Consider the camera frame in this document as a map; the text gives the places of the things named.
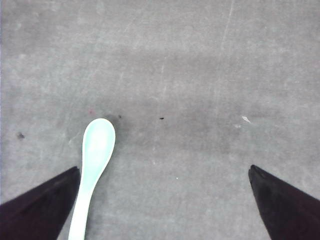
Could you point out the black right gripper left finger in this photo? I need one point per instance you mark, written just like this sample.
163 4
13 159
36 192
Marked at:
41 212

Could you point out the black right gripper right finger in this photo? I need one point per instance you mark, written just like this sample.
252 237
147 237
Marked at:
287 212

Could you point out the mint green spoon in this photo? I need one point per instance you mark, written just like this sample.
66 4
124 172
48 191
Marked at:
97 148

